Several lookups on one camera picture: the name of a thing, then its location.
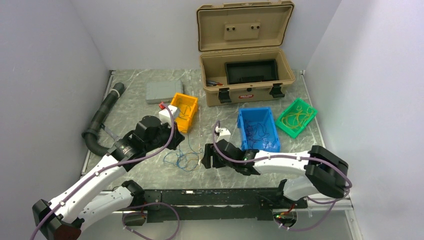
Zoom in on blue yellow wire bundle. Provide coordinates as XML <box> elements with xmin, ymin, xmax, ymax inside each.
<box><xmin>162</xmin><ymin>130</ymin><xmax>205</xmax><ymax>173</ymax></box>

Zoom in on blue wires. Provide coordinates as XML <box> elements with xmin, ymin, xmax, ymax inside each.
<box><xmin>177</xmin><ymin>100</ymin><xmax>193</xmax><ymax>122</ymax></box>

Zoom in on purple wire bundle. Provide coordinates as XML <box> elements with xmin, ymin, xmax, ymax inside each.
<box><xmin>245</xmin><ymin>121</ymin><xmax>274</xmax><ymax>150</ymax></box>

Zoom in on green plastic bin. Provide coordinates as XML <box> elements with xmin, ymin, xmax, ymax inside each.
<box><xmin>274</xmin><ymin>98</ymin><xmax>318</xmax><ymax>139</ymax></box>

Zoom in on yellow wires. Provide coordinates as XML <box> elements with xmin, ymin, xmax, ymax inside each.
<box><xmin>281</xmin><ymin>105</ymin><xmax>315</xmax><ymax>130</ymax></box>

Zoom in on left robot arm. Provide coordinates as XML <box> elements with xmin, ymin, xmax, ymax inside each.
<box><xmin>30</xmin><ymin>115</ymin><xmax>185</xmax><ymax>240</ymax></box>

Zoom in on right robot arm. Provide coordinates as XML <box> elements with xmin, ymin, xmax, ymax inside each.
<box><xmin>201</xmin><ymin>139</ymin><xmax>352</xmax><ymax>202</ymax></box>

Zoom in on orange plastic bin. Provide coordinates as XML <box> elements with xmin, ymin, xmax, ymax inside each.
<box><xmin>170</xmin><ymin>93</ymin><xmax>199</xmax><ymax>134</ymax></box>

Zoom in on blue plastic bin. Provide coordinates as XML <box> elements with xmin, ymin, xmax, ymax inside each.
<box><xmin>237</xmin><ymin>107</ymin><xmax>281</xmax><ymax>153</ymax></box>

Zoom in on grey plastic case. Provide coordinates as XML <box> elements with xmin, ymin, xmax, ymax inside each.
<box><xmin>145</xmin><ymin>80</ymin><xmax>184</xmax><ymax>105</ymax></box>

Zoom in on silver wrench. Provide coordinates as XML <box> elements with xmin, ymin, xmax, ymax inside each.
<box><xmin>100</xmin><ymin>123</ymin><xmax>120</xmax><ymax>141</ymax></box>

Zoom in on black toolbox tray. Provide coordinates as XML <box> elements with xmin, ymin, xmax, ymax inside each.
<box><xmin>224</xmin><ymin>59</ymin><xmax>279</xmax><ymax>85</ymax></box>

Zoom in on tan plastic toolbox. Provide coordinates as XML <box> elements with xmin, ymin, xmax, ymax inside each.
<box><xmin>196</xmin><ymin>0</ymin><xmax>295</xmax><ymax>107</ymax></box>

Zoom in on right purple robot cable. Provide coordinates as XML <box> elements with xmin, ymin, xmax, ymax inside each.
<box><xmin>211</xmin><ymin>119</ymin><xmax>353</xmax><ymax>232</ymax></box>

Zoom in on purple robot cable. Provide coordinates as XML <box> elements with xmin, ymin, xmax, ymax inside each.
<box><xmin>29</xmin><ymin>103</ymin><xmax>181</xmax><ymax>240</ymax></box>
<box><xmin>211</xmin><ymin>119</ymin><xmax>353</xmax><ymax>232</ymax></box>

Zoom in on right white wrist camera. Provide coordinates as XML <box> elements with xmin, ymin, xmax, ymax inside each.
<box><xmin>215</xmin><ymin>126</ymin><xmax>231</xmax><ymax>143</ymax></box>

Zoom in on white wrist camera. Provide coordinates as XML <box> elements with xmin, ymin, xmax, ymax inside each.
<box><xmin>215</xmin><ymin>126</ymin><xmax>231</xmax><ymax>143</ymax></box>
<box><xmin>158</xmin><ymin>102</ymin><xmax>180</xmax><ymax>126</ymax></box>

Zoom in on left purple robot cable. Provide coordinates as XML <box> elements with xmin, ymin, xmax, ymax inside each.
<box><xmin>29</xmin><ymin>103</ymin><xmax>181</xmax><ymax>240</ymax></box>

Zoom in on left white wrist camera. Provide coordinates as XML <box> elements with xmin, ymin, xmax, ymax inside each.
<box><xmin>158</xmin><ymin>102</ymin><xmax>180</xmax><ymax>126</ymax></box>

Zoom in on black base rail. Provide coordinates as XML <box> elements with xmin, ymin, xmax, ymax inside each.
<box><xmin>123</xmin><ymin>187</ymin><xmax>308</xmax><ymax>223</ymax></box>

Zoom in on red handled screwdriver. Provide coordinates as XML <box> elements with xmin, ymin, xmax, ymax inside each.
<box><xmin>206</xmin><ymin>80</ymin><xmax>223</xmax><ymax>87</ymax></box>

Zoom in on black corrugated hose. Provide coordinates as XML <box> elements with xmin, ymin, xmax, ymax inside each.
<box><xmin>81</xmin><ymin>82</ymin><xmax>127</xmax><ymax>158</ymax></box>

